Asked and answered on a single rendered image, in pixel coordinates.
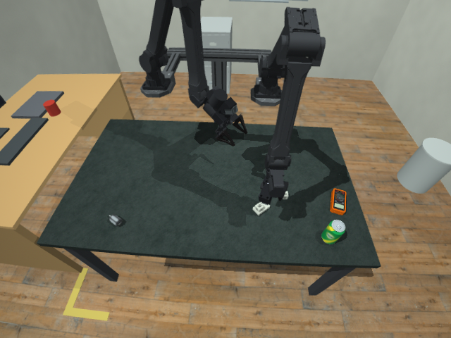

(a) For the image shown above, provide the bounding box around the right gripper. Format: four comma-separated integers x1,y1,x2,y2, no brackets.
215,113,247,146

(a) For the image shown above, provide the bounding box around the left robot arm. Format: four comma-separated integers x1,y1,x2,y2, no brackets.
254,7,326,205

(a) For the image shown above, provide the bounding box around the orange multimeter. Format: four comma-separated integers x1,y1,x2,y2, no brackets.
330,189,347,215

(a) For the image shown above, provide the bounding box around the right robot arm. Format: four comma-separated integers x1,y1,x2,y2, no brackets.
139,0,238,125

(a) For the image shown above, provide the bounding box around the green and yellow drink can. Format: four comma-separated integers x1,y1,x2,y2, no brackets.
321,220,345,244

